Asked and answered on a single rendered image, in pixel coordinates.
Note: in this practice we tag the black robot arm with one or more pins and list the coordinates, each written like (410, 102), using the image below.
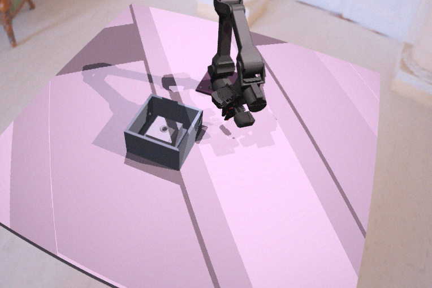
(248, 60)

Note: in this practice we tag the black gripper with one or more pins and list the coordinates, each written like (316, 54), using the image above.
(242, 118)

